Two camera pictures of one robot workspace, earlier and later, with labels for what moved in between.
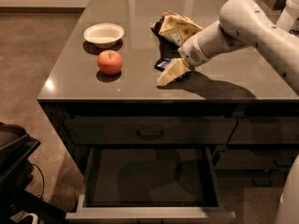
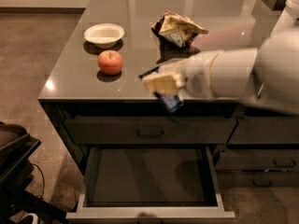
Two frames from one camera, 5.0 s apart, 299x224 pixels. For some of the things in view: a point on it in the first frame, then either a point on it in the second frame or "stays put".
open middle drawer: x=149 y=183 stays put
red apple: x=109 y=62 stays put
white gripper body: x=191 y=50 to x=196 y=73
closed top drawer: x=149 y=130 stays put
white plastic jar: x=290 y=13 stays put
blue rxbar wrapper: x=162 y=63 to x=172 y=103
